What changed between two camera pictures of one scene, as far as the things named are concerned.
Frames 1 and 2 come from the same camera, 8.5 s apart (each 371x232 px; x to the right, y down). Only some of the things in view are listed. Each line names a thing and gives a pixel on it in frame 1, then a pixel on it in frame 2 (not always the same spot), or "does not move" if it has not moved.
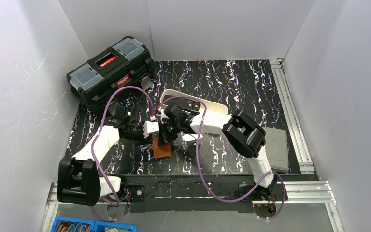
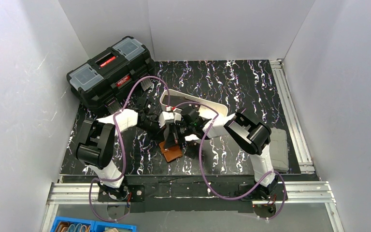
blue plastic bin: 61,224 does not move
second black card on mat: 188,137 does not move
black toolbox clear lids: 128,63 does not move
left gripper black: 137,130 -> 146,104
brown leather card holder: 162,151 -> 171,153
